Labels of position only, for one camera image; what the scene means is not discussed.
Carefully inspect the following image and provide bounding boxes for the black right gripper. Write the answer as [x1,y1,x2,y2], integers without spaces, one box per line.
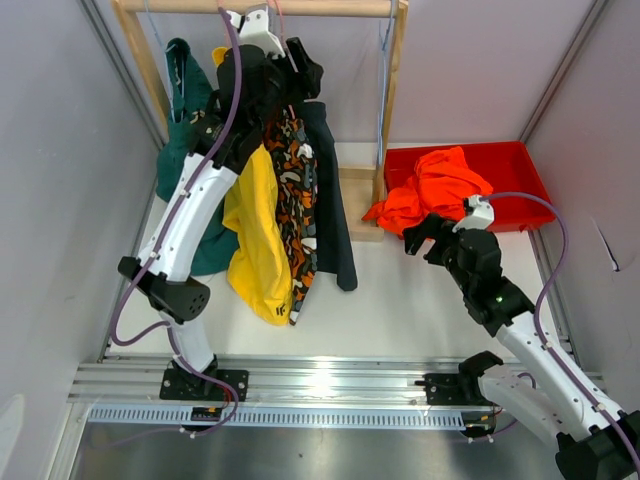
[402,213,474,294]

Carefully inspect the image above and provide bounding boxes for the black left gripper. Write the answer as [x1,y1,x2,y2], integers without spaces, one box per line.
[250,37,323,132]

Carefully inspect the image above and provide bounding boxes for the dark navy shorts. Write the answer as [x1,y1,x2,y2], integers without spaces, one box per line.
[297,101,358,292]

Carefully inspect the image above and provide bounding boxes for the light blue wire hanger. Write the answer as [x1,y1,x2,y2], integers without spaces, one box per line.
[375,1,398,167]

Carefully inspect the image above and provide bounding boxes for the pink wire hanger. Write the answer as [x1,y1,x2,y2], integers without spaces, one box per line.
[267,0,296,120]

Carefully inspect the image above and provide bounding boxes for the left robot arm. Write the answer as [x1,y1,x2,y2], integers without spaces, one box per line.
[118,37,324,400]

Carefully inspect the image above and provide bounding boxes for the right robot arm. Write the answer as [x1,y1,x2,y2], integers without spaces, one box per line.
[403,214,639,479]

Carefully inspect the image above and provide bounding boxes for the orange camouflage shorts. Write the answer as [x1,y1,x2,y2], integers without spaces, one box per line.
[265,108,318,325]

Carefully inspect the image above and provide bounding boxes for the green shorts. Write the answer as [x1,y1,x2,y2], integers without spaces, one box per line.
[156,38,239,277]

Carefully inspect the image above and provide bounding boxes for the blue hanger with green shorts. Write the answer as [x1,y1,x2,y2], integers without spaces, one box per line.
[143,0,187,124]

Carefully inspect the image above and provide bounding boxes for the yellow shorts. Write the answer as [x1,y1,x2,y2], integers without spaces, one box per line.
[212,46,294,327]

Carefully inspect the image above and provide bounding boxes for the wooden clothes rack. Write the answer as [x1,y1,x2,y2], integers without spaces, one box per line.
[111,1,409,242]

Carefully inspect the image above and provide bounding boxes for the red plastic bin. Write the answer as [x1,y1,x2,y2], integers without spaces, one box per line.
[384,141,555,233]

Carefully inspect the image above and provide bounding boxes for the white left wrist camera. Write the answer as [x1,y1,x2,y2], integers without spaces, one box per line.
[225,3,285,59]

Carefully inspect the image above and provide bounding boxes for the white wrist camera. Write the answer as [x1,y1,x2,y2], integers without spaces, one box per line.
[225,3,285,59]
[452,195,495,233]

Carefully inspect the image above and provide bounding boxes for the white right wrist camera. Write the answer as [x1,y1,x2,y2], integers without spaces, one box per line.
[452,195,495,233]

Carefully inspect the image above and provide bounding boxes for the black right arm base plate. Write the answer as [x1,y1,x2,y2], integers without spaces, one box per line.
[414,372,482,406]

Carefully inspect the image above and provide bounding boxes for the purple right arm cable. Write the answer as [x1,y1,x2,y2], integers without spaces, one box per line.
[482,192,640,476]

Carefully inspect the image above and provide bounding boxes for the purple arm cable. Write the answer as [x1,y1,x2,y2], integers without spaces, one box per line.
[108,7,244,441]
[482,192,640,476]

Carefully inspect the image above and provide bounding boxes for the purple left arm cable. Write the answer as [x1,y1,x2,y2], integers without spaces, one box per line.
[108,7,244,441]

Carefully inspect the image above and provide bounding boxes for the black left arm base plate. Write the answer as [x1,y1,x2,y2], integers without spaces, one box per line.
[159,368,249,402]

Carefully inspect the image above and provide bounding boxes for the slotted cable duct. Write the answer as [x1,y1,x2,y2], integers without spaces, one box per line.
[88,404,465,431]

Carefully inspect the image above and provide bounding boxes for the aluminium mounting rail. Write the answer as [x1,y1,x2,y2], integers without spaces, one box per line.
[67,355,461,409]

